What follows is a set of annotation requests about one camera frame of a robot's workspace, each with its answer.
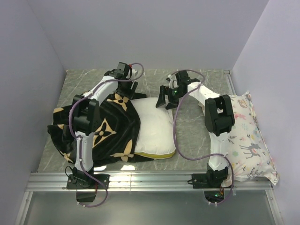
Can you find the white pillow yellow edge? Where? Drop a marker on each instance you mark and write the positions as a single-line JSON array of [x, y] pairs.
[[155, 139]]

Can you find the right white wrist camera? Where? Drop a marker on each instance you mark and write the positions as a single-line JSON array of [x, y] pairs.
[[172, 82]]

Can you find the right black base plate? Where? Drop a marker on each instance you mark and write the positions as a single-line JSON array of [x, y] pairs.
[[199, 180]]

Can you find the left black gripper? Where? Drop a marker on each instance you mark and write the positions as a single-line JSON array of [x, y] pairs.
[[130, 92]]

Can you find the aluminium mounting rail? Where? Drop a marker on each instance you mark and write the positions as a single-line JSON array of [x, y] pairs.
[[147, 198]]

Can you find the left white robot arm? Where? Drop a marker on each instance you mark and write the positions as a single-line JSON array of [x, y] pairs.
[[84, 119]]

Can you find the black floral pillowcase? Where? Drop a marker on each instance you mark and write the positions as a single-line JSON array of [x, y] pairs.
[[114, 140]]

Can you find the patterned white pillow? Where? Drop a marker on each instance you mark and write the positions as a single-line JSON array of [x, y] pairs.
[[245, 147]]

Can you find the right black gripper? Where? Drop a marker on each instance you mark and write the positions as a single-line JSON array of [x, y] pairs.
[[166, 91]]

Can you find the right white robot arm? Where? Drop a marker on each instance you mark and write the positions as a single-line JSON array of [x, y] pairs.
[[218, 118]]

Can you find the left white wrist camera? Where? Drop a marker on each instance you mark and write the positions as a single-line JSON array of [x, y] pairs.
[[133, 69]]

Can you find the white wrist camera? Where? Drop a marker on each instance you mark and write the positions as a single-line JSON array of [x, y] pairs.
[[172, 82], [133, 69]]

